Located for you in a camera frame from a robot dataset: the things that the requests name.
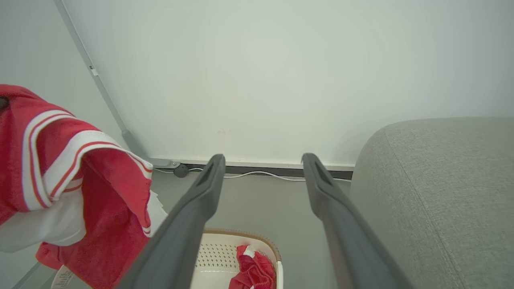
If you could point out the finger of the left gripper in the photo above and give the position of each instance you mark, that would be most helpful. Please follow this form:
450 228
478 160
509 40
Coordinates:
3 103

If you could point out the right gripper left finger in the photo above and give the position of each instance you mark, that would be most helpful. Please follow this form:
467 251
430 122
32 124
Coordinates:
180 237

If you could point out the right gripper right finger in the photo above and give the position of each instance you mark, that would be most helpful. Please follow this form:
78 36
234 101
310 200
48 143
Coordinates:
345 237

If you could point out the red basketball shorts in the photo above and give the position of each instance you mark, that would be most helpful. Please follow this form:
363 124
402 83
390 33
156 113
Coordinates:
255 271

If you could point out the red numbered basketball jersey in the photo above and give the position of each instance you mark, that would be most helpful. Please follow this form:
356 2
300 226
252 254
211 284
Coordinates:
100 200

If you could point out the white perforated laundry basket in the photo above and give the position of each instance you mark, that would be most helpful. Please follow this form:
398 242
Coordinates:
217 257

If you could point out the black round caster foot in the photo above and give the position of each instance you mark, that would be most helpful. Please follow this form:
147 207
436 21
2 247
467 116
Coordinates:
181 170

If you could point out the grey metal frame post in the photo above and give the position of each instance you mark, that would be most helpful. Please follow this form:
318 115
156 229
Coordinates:
132 140

